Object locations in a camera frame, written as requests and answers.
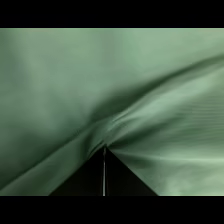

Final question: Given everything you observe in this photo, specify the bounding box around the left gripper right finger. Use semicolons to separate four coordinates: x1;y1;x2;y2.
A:
104;146;159;197

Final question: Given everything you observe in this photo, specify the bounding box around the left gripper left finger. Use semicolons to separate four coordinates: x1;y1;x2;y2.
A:
49;146;105;197

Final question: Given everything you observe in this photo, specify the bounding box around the green shirt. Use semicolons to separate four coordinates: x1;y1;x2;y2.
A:
0;27;224;197

